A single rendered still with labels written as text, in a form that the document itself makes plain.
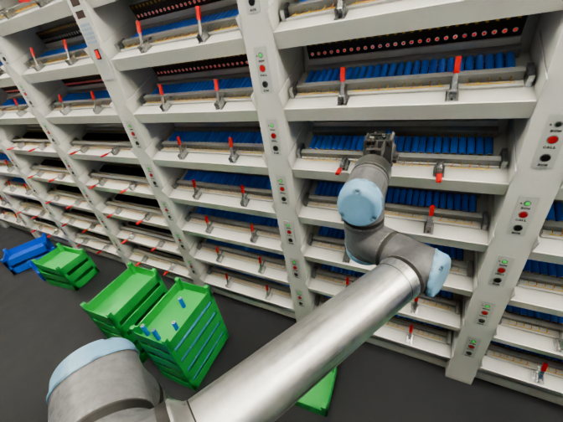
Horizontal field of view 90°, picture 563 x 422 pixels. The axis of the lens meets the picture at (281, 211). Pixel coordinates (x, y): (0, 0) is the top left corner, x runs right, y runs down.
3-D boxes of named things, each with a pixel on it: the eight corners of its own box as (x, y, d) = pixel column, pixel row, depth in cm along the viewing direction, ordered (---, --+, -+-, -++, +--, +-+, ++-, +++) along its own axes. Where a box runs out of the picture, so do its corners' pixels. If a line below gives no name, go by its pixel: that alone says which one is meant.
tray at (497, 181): (503, 195, 74) (517, 171, 66) (294, 177, 100) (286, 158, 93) (502, 141, 83) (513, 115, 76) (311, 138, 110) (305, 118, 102)
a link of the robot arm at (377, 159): (388, 197, 66) (348, 192, 70) (391, 186, 70) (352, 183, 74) (390, 162, 61) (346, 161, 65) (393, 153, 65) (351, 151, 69)
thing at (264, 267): (291, 285, 137) (283, 275, 126) (197, 260, 163) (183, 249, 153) (304, 249, 146) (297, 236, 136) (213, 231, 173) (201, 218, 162)
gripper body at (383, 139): (396, 131, 73) (389, 151, 64) (395, 162, 78) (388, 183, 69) (366, 131, 76) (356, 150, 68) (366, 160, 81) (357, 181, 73)
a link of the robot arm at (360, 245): (374, 278, 64) (374, 237, 57) (338, 254, 72) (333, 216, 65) (400, 256, 68) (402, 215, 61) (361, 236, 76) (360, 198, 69)
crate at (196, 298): (171, 353, 114) (164, 342, 109) (136, 339, 122) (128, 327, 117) (214, 296, 136) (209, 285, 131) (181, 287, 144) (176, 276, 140)
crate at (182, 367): (184, 373, 122) (178, 364, 118) (151, 359, 130) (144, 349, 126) (222, 316, 144) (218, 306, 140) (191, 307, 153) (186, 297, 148)
